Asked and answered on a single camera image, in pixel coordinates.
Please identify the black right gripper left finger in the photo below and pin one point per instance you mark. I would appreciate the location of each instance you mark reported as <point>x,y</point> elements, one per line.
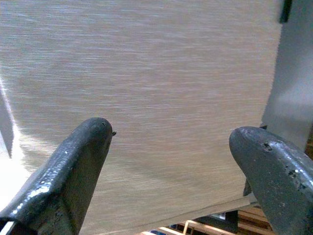
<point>61,183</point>

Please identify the beige towel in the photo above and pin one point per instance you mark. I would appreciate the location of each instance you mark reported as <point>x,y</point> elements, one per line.
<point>146,73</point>

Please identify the grey steel fridge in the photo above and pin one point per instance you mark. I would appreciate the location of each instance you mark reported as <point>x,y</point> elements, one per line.
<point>293,73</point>

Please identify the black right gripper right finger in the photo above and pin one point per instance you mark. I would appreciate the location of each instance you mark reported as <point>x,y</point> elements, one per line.
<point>281,183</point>

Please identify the wooden wine rack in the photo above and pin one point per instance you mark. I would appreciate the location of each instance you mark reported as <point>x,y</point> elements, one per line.
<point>254,220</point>

